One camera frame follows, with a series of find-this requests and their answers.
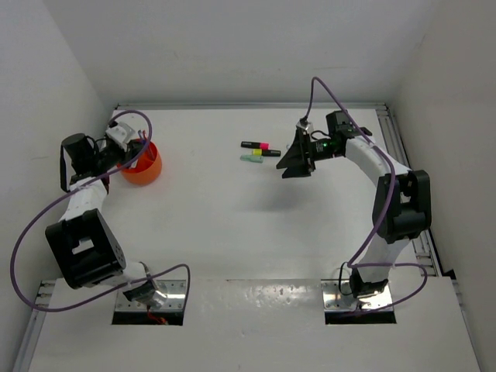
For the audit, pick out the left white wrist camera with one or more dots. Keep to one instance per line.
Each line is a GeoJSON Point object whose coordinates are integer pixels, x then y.
{"type": "Point", "coordinates": [121, 134]}

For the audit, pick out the black pink highlighter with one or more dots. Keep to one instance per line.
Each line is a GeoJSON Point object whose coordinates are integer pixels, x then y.
{"type": "Point", "coordinates": [254, 145]}

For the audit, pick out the blue ballpoint pen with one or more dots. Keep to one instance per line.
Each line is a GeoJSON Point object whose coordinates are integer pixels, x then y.
{"type": "Point", "coordinates": [149, 148]}

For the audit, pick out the aluminium table rail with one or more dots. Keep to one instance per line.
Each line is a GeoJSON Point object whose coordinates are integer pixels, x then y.
{"type": "Point", "coordinates": [34, 327]}
{"type": "Point", "coordinates": [423, 246]}

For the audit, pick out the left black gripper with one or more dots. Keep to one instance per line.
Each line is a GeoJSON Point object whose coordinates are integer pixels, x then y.
{"type": "Point", "coordinates": [132, 148]}

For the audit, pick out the metal base plate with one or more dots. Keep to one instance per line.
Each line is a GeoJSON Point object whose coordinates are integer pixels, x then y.
{"type": "Point", "coordinates": [335, 301]}
{"type": "Point", "coordinates": [169, 296]}

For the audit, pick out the left aluminium table rail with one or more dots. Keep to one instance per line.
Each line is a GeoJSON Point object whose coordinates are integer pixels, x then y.
{"type": "Point", "coordinates": [34, 327]}

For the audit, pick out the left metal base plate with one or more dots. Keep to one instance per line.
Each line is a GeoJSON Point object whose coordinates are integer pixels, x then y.
{"type": "Point", "coordinates": [169, 296]}

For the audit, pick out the orange round organizer container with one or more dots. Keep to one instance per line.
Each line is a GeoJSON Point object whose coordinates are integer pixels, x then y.
{"type": "Point", "coordinates": [146, 171]}

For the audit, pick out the right aluminium table rail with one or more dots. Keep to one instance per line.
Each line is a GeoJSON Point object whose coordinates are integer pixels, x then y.
{"type": "Point", "coordinates": [423, 246]}

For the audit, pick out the pale green highlighter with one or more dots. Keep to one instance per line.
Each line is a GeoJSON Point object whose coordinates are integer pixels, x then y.
{"type": "Point", "coordinates": [252, 158]}

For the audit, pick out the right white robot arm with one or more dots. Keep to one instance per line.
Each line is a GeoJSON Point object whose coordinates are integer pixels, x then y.
{"type": "Point", "coordinates": [402, 202]}

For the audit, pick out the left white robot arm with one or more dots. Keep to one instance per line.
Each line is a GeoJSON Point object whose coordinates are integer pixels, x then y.
{"type": "Point", "coordinates": [85, 249]}

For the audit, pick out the black yellow highlighter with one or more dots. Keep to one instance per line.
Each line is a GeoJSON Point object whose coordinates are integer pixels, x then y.
{"type": "Point", "coordinates": [260, 153]}

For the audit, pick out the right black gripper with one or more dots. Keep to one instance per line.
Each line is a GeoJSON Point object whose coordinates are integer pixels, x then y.
{"type": "Point", "coordinates": [296, 160]}

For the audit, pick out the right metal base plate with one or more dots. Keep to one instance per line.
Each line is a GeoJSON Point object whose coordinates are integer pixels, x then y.
{"type": "Point", "coordinates": [335, 301]}

